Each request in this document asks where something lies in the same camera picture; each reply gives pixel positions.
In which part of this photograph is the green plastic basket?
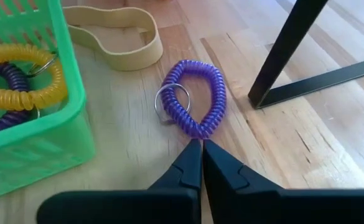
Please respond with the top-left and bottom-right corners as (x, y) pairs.
(0, 0), (96, 203)

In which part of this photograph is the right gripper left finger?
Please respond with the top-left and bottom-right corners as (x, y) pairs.
(37, 139), (203, 224)

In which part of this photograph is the tan rubber band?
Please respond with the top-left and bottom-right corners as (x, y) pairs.
(62, 5), (164, 72)

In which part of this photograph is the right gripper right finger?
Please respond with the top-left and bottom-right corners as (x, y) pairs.
(203, 139), (364, 224)

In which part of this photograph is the yellow coil wristband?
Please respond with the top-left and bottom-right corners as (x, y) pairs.
(0, 43), (68, 112)

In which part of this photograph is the purple coil wristband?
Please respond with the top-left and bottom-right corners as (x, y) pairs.
(0, 62), (41, 137)
(153, 58), (228, 140)

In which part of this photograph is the wooden shelf riser black frame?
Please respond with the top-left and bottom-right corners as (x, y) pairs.
(248, 0), (364, 110)

